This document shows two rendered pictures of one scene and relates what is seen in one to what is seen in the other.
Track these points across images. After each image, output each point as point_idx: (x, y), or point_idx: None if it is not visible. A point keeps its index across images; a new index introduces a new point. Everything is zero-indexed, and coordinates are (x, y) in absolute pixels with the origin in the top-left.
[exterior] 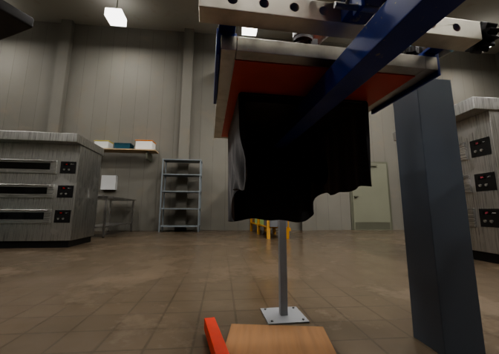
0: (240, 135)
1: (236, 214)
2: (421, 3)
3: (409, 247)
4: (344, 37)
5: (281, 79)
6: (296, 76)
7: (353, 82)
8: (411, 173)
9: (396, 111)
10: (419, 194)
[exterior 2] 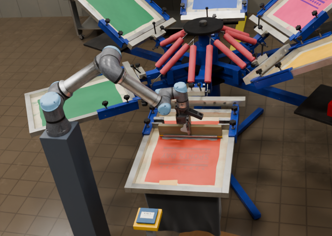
0: None
1: (213, 231)
2: None
3: (96, 227)
4: (194, 106)
5: (209, 123)
6: (204, 121)
7: None
8: (88, 184)
9: (72, 151)
10: (94, 191)
